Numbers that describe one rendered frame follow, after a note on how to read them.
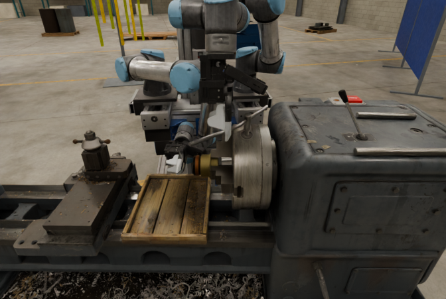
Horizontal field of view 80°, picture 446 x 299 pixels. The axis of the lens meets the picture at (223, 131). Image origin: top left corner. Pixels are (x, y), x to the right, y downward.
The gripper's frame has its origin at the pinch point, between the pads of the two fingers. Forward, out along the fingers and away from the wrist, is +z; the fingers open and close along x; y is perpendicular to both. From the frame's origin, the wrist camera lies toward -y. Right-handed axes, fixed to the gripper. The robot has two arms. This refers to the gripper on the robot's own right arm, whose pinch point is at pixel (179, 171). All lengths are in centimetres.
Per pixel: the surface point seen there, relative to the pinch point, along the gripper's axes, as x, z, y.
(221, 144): 8.0, -5.8, -15.3
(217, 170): 2.5, 2.8, -14.0
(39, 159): -107, -164, 191
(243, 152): 12.7, 6.5, -22.5
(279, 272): -33, 17, -37
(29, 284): -51, 12, 65
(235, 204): -4.9, 11.5, -20.4
